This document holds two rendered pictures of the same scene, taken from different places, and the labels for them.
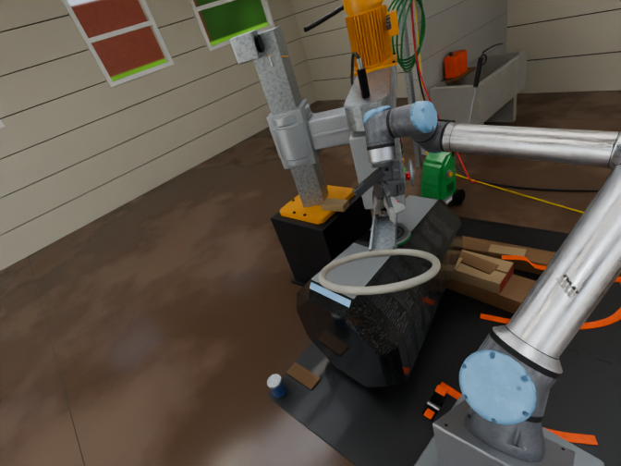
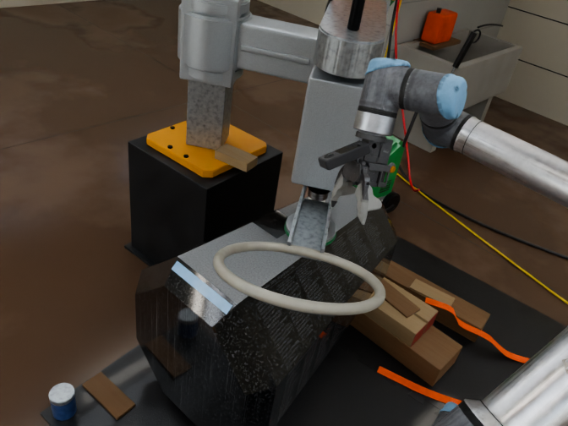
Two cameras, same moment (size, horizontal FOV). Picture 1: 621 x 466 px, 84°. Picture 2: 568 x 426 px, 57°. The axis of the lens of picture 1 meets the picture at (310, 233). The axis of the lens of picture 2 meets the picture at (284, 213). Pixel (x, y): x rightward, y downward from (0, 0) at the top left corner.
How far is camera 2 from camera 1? 0.22 m
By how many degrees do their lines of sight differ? 16
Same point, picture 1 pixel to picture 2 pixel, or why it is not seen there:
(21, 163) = not seen: outside the picture
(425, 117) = (456, 100)
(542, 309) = (537, 393)
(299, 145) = (217, 52)
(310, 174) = (215, 100)
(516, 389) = not seen: outside the picture
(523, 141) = (557, 176)
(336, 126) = (281, 47)
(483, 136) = (511, 150)
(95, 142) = not seen: outside the picture
